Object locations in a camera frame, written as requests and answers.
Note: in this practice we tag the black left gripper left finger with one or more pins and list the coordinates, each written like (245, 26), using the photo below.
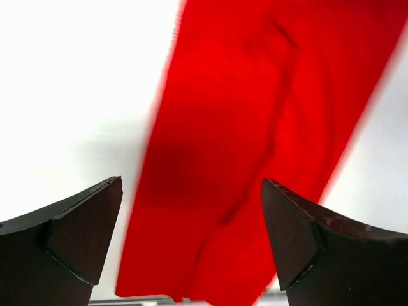
(55, 255)

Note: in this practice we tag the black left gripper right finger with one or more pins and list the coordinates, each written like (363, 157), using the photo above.
(324, 258)

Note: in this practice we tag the red t-shirt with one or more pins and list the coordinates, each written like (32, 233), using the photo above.
(254, 90)

